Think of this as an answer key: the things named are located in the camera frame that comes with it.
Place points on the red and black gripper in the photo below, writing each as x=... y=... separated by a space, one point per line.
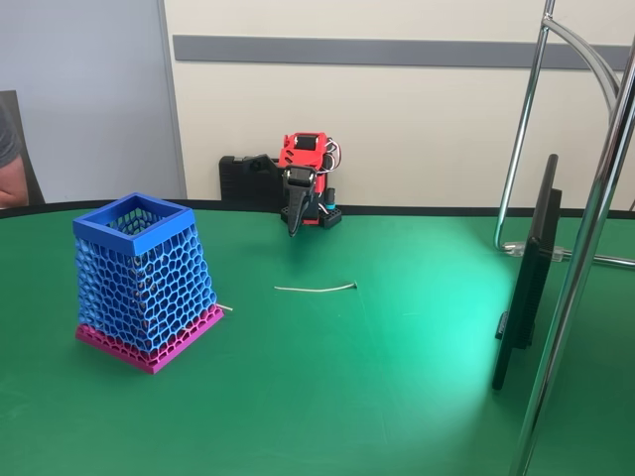
x=298 y=194

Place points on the thin white stick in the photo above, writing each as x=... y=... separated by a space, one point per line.
x=317 y=289

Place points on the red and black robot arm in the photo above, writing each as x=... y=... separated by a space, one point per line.
x=307 y=154

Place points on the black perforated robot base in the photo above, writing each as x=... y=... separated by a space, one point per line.
x=330 y=218

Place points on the blue and pink lattice basket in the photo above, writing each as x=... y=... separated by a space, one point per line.
x=149 y=277

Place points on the black plastic tool case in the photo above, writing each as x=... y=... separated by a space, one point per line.
x=233 y=178

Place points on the clear plastic clip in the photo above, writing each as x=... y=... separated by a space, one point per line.
x=516 y=248

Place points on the black flat monitor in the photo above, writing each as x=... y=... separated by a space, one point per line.
x=533 y=277

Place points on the chrome tube stand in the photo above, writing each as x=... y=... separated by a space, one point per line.
x=570 y=277

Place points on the grey wall rail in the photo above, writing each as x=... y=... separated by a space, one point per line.
x=397 y=52

